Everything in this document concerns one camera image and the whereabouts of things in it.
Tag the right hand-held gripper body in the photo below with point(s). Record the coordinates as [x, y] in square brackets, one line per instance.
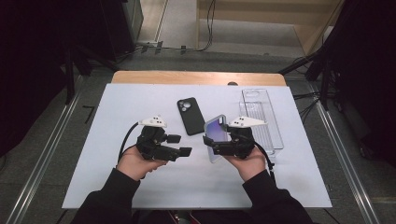
[241, 146]

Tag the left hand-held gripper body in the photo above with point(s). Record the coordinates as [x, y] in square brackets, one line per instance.
[151, 143]

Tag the iridescent phone case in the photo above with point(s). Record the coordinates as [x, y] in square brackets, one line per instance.
[216, 130]

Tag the black phone case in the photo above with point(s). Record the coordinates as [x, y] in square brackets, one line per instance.
[193, 121]

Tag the clear plastic tray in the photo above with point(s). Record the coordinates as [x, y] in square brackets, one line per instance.
[264, 105]

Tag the person's right hand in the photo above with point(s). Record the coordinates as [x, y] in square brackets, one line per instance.
[252, 166]

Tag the person's left hand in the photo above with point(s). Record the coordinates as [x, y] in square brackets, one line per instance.
[134, 163]

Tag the white board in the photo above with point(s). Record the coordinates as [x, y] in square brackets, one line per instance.
[193, 186]

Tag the wooden table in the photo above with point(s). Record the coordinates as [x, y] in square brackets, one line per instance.
[186, 77]

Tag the black metal stand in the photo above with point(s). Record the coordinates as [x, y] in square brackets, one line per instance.
[325, 81]
[69, 81]

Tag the light wooden shelf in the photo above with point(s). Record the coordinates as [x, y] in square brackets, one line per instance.
[264, 12]

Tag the dark cabinet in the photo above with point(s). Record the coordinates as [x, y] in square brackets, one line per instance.
[118, 25]

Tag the dark curtain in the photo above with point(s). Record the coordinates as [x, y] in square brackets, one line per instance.
[31, 62]
[367, 62]

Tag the aluminium floor rail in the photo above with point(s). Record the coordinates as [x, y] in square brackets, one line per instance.
[346, 161]
[44, 161]

